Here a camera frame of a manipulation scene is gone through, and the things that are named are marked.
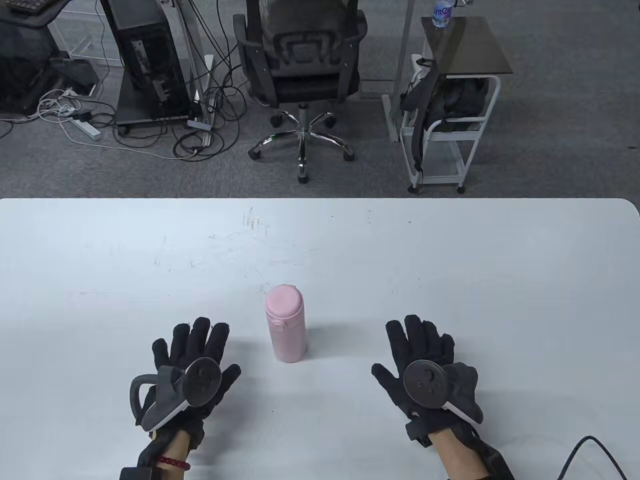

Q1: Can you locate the person's right hand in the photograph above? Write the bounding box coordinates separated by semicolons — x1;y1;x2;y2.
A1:
371;314;472;440

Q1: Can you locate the person's left hand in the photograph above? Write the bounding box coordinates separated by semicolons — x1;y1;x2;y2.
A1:
137;317;242;452

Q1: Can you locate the pink thermos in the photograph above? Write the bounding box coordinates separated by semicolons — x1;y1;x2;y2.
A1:
268;320;307;363

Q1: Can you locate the pink thermos cap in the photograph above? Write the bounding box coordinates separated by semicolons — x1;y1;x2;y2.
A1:
265;284;305;327

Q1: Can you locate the person's left forearm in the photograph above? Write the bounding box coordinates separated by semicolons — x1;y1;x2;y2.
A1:
150;431;192;480

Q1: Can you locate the grey VR controller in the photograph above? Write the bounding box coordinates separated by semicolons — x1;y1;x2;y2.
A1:
403;359;485;427
130;357;224;432

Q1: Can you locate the silver metal stand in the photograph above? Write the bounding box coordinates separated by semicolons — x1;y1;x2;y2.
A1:
172;0;217;134

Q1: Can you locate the white metal pole stand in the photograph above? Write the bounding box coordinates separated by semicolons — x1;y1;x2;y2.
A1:
382;0;417;144

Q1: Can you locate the white power strip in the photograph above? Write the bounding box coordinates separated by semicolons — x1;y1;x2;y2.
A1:
70;117;103;141

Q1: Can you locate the black wheeled computer stand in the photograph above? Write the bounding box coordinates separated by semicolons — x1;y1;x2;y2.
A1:
114;75;201;138

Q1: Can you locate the black backpack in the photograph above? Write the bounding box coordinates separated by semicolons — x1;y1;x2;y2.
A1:
400;59;491;173

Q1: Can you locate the black office chair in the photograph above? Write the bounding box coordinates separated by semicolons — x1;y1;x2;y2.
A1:
232;0;369;185

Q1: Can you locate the white cart with dark top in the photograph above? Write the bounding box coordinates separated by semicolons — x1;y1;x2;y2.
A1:
400;16;514;195

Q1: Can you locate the black computer tower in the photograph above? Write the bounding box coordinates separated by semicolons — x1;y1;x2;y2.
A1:
100;0;191;108

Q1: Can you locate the clear plastic water bottle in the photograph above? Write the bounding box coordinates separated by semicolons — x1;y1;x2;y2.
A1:
432;0;456;29

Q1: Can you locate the black desk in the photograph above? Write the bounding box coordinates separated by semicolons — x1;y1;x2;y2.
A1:
0;0;70;30

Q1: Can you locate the black keyboard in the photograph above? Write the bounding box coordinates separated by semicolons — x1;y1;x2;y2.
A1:
4;0;54;14

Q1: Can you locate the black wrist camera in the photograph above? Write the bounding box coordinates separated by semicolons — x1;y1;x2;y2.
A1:
405;421;435;449

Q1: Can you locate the tangle of black cables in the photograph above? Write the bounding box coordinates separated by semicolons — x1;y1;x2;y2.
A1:
60;0;251;162

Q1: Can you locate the black cable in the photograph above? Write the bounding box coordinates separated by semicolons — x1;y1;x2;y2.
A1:
557;435;629;480

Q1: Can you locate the bundle of white cables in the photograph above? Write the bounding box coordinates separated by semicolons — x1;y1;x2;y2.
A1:
36;87;83;121

